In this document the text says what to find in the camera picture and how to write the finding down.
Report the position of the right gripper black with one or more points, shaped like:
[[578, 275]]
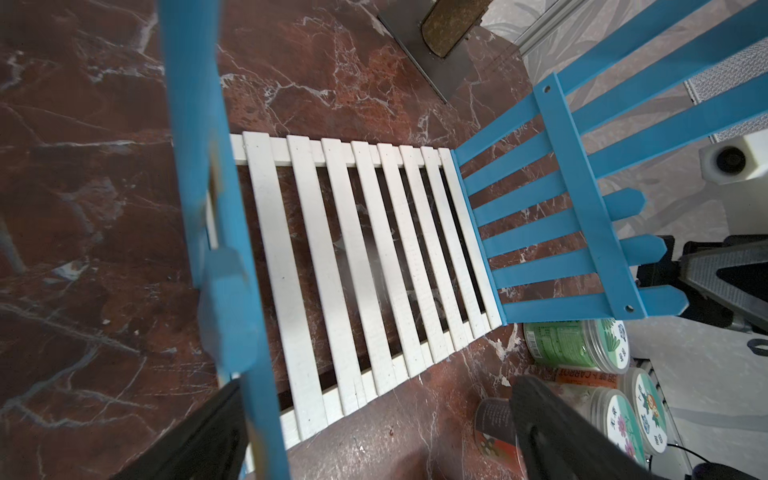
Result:
[[725, 282]]

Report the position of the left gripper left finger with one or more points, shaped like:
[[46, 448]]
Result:
[[209, 444]]

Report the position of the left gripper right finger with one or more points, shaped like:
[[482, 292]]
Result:
[[558, 443]]

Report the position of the clear seed container red label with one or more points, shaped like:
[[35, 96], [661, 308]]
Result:
[[494, 432]]

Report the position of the pink flower lid container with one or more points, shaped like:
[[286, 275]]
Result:
[[610, 412]]

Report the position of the carrot lid seed container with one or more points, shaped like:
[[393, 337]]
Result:
[[642, 395]]

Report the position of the green label seed container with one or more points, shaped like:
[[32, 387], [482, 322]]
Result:
[[595, 345]]

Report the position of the blue white two-tier shelf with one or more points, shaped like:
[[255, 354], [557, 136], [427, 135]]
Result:
[[331, 272]]

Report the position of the pink artificial blossom tree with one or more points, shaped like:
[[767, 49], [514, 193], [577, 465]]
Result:
[[448, 45]]

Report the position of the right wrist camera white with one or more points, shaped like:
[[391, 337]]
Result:
[[737, 166]]

